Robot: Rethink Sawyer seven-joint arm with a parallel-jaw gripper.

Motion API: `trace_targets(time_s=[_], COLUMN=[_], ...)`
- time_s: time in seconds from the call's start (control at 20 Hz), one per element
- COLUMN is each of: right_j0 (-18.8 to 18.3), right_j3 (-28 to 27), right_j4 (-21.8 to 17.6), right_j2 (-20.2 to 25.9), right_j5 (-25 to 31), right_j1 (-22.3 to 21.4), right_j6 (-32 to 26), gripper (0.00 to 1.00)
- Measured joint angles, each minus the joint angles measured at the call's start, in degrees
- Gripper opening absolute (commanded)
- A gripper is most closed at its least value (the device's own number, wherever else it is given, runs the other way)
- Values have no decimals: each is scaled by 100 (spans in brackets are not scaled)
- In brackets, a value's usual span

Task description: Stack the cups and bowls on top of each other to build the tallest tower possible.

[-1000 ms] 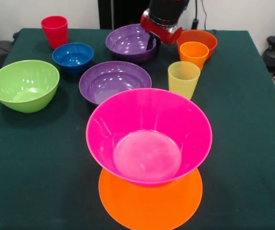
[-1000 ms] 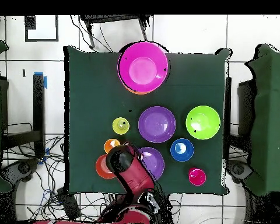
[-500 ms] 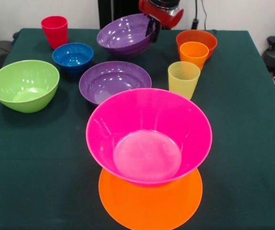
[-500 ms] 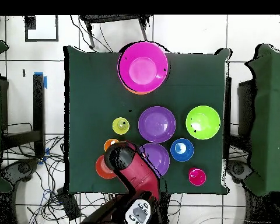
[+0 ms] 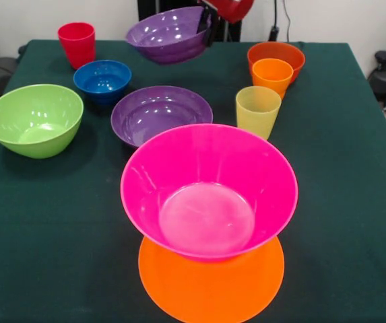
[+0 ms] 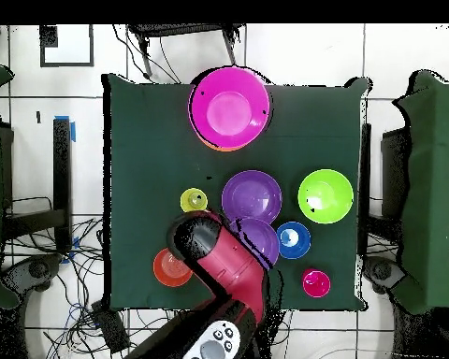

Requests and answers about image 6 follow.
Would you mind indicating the blue plastic bowl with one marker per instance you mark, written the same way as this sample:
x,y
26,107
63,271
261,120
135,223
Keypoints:
x,y
295,240

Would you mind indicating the dark green tablecloth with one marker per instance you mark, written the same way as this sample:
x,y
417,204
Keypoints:
x,y
153,149

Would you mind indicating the black metal stand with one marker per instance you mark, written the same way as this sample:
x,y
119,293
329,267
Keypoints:
x,y
61,168

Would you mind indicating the purple plastic bowl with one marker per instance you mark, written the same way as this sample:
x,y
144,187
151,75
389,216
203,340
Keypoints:
x,y
262,235
252,194

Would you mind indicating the light green plastic bowl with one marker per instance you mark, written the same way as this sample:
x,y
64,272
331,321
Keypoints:
x,y
325,196

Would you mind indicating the black floor frame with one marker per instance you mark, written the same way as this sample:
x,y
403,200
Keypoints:
x,y
48,37

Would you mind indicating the large pink plastic bowl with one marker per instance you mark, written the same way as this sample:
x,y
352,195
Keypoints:
x,y
230,108

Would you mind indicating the black stool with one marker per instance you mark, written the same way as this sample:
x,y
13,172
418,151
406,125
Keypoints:
x,y
183,29

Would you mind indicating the large orange plastic bowl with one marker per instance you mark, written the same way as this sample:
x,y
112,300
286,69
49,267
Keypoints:
x,y
220,149

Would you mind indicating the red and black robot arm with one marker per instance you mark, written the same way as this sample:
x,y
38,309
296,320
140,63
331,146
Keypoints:
x,y
232,265

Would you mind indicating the black power brick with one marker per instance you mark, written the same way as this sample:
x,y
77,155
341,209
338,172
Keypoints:
x,y
110,329

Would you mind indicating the small red-orange plastic bowl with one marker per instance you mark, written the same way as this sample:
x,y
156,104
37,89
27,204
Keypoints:
x,y
168,269

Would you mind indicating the yellow plastic cup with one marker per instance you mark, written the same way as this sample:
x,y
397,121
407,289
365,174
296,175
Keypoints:
x,y
194,201

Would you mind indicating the red plastic cup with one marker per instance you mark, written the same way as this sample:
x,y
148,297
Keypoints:
x,y
316,284

